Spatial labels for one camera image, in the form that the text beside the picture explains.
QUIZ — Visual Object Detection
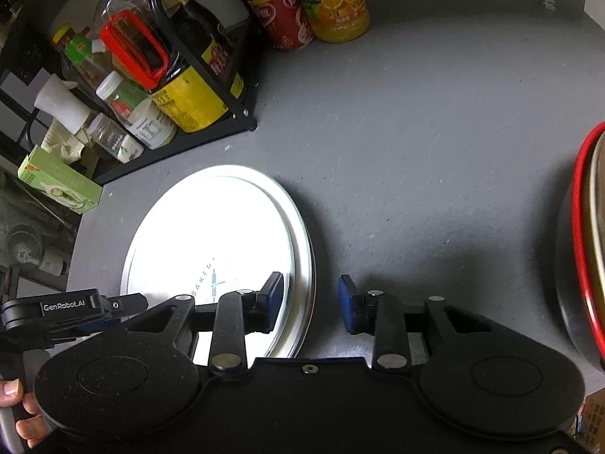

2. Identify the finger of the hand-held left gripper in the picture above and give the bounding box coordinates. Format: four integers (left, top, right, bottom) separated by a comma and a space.
101, 293, 149, 325

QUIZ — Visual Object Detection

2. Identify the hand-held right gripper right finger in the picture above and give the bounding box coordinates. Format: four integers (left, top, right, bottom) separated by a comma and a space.
337, 274, 504, 372

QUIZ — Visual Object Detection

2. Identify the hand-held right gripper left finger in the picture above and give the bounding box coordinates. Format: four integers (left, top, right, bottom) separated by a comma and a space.
125, 272, 285, 373

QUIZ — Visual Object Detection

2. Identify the white printed plate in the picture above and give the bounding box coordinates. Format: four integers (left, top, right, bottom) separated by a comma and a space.
120, 165, 316, 359

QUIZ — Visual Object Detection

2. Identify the red rimmed metal basin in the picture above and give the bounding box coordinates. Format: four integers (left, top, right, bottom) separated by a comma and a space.
555, 122, 605, 370

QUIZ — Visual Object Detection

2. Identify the person's left hand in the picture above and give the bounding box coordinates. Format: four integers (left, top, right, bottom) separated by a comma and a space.
0, 381, 53, 448

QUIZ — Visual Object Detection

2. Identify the small white fan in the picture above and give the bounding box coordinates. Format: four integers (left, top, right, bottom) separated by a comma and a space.
5, 224, 67, 277

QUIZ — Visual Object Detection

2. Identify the green cardboard box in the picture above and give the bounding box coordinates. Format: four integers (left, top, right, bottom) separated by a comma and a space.
18, 146, 104, 215

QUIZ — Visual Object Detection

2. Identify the small dark spice jar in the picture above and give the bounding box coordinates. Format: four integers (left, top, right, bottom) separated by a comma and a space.
87, 113, 145, 164

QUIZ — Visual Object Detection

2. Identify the black metal rack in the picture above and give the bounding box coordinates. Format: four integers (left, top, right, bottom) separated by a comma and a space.
0, 0, 259, 185

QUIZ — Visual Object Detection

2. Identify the beige cloth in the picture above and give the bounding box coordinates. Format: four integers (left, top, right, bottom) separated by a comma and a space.
40, 120, 86, 164

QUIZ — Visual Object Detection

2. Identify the white cap seasoning jar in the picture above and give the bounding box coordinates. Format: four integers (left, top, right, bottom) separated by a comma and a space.
96, 72, 178, 149

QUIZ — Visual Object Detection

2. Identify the dark sauce bottle yellow label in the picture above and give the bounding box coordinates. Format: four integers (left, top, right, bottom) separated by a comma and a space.
149, 0, 247, 134

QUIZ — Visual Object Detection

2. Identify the white plastic cup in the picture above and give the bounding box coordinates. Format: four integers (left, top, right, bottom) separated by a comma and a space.
34, 75, 90, 135

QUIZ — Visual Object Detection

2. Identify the green label bottle yellow cap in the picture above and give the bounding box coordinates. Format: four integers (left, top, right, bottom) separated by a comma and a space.
52, 23, 119, 100

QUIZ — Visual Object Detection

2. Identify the brown cardboard box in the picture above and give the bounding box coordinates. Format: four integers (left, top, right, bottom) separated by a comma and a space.
569, 390, 605, 452

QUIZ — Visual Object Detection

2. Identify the red drink can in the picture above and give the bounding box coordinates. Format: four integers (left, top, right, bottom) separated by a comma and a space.
248, 0, 315, 53

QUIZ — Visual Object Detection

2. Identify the clear oil bottle red handle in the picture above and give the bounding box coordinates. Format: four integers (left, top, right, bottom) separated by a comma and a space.
90, 0, 173, 93

